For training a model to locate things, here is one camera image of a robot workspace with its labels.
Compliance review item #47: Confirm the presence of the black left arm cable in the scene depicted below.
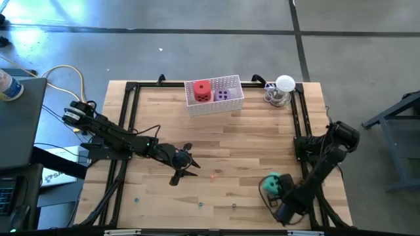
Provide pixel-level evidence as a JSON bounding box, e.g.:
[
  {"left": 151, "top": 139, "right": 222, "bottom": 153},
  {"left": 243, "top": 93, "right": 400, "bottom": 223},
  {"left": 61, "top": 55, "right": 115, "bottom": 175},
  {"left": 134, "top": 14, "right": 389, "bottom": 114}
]
[{"left": 131, "top": 123, "right": 162, "bottom": 147}]

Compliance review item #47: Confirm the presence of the grey side desk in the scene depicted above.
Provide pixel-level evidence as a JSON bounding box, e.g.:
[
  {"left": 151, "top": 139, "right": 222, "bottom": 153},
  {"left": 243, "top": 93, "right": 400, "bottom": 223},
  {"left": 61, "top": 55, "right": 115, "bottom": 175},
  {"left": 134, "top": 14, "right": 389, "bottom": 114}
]
[{"left": 0, "top": 77, "right": 49, "bottom": 170}]

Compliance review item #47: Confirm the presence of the large green foam die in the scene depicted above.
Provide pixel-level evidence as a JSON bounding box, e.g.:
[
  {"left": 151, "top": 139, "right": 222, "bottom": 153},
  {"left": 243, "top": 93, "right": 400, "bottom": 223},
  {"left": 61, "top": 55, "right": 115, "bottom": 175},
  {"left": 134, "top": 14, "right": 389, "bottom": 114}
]
[{"left": 263, "top": 172, "right": 282, "bottom": 195}]

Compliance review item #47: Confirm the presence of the white bracket bar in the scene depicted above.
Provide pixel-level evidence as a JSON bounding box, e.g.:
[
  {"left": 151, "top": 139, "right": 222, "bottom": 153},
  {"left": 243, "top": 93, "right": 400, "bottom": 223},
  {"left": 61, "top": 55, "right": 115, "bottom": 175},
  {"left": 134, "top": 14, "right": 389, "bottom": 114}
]
[
  {"left": 287, "top": 230, "right": 324, "bottom": 236},
  {"left": 104, "top": 229, "right": 142, "bottom": 236}
]

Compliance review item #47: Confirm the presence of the backlit black keyboard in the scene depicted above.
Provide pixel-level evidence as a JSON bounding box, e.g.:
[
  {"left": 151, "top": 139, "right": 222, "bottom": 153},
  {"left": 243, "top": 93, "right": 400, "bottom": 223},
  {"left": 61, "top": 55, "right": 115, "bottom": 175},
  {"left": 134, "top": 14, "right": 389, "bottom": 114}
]
[{"left": 0, "top": 186, "right": 16, "bottom": 217}]

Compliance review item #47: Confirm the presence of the large red foam die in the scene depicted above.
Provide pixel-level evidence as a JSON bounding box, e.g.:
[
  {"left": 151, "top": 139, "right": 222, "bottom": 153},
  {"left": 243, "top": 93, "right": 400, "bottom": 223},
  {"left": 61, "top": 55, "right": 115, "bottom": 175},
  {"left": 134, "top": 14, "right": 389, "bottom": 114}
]
[{"left": 192, "top": 79, "right": 213, "bottom": 102}]

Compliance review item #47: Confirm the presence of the white coiled cable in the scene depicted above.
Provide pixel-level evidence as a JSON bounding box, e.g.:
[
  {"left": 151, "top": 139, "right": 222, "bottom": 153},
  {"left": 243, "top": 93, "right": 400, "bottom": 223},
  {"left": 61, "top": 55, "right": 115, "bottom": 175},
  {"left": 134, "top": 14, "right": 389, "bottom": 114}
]
[{"left": 264, "top": 82, "right": 279, "bottom": 103}]

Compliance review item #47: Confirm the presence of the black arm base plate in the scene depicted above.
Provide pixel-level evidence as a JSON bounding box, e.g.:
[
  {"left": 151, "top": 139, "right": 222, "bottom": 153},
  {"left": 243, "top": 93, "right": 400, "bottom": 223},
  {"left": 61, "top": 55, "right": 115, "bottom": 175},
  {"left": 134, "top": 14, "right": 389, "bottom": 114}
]
[
  {"left": 80, "top": 134, "right": 134, "bottom": 161},
  {"left": 293, "top": 136, "right": 342, "bottom": 163}
]

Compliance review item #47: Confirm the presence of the yellow cable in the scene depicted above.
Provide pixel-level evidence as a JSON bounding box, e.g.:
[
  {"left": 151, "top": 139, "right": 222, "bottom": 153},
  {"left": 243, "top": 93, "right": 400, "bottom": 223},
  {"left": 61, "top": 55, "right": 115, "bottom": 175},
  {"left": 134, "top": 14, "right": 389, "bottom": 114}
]
[{"left": 0, "top": 55, "right": 93, "bottom": 134}]

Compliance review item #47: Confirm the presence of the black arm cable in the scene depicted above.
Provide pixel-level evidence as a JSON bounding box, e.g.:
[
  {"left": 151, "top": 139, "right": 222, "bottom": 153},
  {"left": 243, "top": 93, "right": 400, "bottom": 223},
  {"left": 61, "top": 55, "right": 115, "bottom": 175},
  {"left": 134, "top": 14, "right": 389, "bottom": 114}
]
[
  {"left": 258, "top": 175, "right": 280, "bottom": 210},
  {"left": 131, "top": 123, "right": 162, "bottom": 147}
]

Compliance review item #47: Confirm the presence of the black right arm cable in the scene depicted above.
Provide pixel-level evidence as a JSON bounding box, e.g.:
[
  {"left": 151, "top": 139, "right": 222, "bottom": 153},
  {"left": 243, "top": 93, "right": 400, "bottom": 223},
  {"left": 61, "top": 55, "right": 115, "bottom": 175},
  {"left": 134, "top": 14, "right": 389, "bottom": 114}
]
[{"left": 258, "top": 175, "right": 280, "bottom": 210}]

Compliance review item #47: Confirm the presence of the white printed box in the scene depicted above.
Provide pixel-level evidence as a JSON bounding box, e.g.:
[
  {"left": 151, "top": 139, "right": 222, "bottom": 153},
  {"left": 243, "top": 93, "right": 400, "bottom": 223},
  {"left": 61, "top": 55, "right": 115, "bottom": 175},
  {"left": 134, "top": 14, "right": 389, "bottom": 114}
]
[{"left": 41, "top": 146, "right": 81, "bottom": 188}]

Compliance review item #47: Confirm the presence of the black lower desk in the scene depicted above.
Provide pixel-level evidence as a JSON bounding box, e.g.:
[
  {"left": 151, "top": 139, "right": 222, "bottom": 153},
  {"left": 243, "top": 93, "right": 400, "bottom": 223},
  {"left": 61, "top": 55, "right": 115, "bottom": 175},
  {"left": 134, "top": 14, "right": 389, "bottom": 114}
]
[{"left": 0, "top": 163, "right": 45, "bottom": 232}]

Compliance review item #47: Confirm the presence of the white bottle blue label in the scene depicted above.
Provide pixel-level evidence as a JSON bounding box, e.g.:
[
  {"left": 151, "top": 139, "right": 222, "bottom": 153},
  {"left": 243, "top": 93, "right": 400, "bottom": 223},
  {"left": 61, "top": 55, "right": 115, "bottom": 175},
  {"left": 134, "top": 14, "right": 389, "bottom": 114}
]
[{"left": 0, "top": 68, "right": 25, "bottom": 102}]

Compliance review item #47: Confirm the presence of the black computer mouse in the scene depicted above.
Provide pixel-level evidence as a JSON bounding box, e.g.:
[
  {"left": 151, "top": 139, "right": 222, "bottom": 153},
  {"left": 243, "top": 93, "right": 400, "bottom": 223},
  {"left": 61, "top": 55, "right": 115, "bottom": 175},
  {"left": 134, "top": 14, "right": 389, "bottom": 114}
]
[{"left": 9, "top": 205, "right": 31, "bottom": 232}]

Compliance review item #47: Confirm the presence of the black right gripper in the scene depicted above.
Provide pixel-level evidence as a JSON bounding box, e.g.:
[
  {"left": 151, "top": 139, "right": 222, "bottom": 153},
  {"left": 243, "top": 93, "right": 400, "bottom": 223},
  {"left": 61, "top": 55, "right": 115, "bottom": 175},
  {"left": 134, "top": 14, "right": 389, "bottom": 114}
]
[{"left": 265, "top": 173, "right": 305, "bottom": 227}]

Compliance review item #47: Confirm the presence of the black desk support bar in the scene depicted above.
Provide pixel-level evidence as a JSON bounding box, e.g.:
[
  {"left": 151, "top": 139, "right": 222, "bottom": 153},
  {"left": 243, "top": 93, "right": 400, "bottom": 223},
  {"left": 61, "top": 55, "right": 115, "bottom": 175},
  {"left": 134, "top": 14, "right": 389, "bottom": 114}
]
[{"left": 31, "top": 146, "right": 89, "bottom": 180}]

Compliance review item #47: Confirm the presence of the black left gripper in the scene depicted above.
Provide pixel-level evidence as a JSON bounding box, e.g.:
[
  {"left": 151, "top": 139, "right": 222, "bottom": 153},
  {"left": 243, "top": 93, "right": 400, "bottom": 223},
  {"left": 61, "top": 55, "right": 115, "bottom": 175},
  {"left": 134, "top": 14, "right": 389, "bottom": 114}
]
[{"left": 157, "top": 141, "right": 202, "bottom": 187}]

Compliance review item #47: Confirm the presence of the large purple foam die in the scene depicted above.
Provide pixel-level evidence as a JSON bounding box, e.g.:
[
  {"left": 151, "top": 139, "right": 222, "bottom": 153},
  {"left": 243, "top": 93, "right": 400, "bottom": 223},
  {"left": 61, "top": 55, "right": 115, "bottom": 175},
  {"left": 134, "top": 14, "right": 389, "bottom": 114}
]
[{"left": 214, "top": 88, "right": 232, "bottom": 102}]

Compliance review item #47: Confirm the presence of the blue metal stand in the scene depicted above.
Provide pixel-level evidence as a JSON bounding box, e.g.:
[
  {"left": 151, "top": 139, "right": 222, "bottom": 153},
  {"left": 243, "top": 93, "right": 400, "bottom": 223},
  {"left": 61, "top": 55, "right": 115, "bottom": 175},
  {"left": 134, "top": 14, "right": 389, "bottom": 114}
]
[{"left": 362, "top": 90, "right": 420, "bottom": 193}]

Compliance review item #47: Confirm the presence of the black aluminium table frame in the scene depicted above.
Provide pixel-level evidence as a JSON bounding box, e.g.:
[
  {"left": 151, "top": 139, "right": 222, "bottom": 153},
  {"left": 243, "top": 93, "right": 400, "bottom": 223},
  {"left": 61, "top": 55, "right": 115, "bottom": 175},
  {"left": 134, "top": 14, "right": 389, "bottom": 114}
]
[{"left": 73, "top": 73, "right": 354, "bottom": 230}]

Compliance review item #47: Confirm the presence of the white perforated basket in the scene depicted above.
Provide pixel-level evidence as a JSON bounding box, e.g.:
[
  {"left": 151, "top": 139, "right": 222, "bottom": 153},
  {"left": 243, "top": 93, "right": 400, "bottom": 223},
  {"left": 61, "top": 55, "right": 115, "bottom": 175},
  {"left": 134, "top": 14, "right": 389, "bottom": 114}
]
[{"left": 184, "top": 74, "right": 245, "bottom": 118}]

